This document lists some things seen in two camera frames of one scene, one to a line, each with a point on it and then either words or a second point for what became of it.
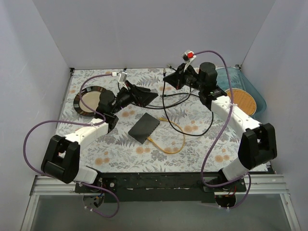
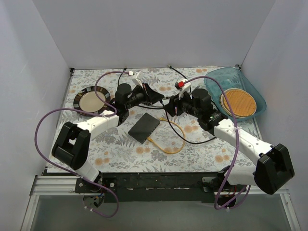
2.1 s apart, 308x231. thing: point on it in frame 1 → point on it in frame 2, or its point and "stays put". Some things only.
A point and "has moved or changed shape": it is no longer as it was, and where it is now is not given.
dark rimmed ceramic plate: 91,95 stays put
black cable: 172,119 has moved or changed shape
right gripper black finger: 174,79 → 172,107
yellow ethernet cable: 158,147 stays put
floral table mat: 153,126 stays put
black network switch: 144,127 stays put
